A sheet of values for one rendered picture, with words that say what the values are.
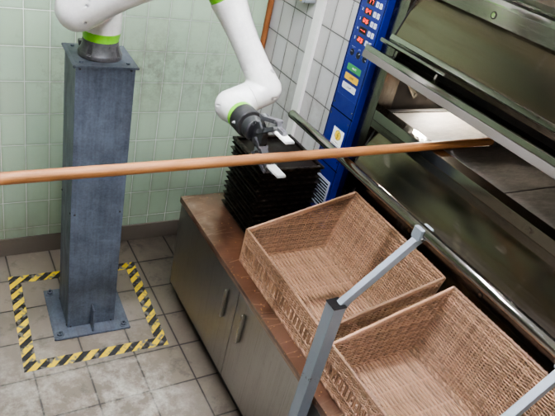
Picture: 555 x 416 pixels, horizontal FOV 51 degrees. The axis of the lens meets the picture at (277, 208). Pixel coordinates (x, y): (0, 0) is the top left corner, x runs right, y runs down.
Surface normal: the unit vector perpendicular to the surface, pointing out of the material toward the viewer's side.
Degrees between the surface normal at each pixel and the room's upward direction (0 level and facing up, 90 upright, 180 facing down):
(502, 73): 70
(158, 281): 0
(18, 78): 90
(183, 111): 90
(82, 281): 90
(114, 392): 0
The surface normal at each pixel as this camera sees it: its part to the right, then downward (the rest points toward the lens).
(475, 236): -0.73, -0.19
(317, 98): -0.86, 0.10
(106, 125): 0.44, 0.55
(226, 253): 0.21, -0.83
